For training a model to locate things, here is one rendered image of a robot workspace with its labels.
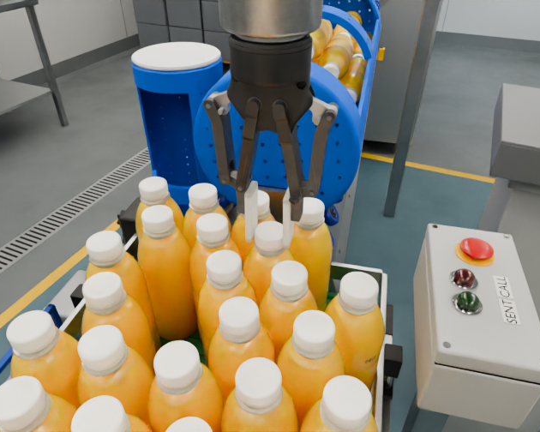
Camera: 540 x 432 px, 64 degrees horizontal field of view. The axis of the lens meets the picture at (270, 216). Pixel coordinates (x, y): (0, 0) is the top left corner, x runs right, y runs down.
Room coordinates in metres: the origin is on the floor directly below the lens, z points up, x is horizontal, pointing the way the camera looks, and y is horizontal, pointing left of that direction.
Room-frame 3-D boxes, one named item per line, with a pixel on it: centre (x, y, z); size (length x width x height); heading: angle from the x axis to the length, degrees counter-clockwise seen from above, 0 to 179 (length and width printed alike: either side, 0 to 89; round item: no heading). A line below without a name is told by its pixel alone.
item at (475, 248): (0.38, -0.24, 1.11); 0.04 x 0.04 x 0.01
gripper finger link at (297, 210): (0.39, -0.04, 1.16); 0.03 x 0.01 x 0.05; 76
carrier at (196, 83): (1.40, 0.30, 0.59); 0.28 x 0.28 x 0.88
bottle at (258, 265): (0.41, 0.00, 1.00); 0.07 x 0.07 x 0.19
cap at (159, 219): (0.44, 0.14, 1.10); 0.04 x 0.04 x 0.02
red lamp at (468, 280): (0.33, -0.21, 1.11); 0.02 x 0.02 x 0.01
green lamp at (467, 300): (0.30, -0.20, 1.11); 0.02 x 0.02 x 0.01
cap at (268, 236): (0.41, 0.00, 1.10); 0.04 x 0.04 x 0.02
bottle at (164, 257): (0.44, 0.14, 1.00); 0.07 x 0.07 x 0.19
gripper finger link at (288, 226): (0.40, -0.02, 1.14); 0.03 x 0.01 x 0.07; 166
